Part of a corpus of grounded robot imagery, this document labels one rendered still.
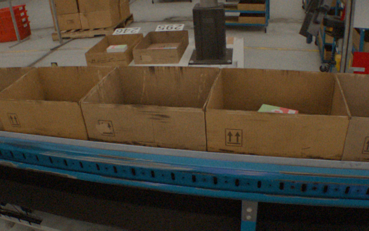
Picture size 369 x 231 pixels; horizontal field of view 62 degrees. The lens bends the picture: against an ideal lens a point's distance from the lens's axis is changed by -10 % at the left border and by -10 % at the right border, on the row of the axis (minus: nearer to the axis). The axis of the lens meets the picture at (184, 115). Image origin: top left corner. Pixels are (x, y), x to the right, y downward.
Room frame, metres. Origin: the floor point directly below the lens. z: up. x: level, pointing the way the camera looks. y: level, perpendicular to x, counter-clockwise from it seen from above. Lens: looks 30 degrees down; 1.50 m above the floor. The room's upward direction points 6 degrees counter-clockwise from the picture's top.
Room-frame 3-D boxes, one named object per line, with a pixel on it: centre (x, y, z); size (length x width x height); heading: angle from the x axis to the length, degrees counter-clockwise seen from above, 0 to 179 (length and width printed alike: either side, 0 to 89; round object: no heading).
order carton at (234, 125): (0.87, -0.28, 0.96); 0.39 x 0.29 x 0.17; 73
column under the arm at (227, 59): (1.97, -0.20, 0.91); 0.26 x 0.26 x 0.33; 78
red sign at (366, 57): (1.46, -0.91, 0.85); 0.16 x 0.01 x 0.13; 73
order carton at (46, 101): (1.10, 0.47, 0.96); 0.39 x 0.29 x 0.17; 73
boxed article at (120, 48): (2.25, 0.43, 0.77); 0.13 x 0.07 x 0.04; 78
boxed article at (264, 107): (0.95, -0.31, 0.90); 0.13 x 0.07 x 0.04; 57
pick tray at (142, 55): (2.11, 0.10, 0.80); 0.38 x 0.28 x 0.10; 167
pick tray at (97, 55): (2.15, 0.42, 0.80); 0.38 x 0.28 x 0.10; 166
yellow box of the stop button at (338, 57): (1.53, -0.82, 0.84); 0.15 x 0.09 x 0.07; 73
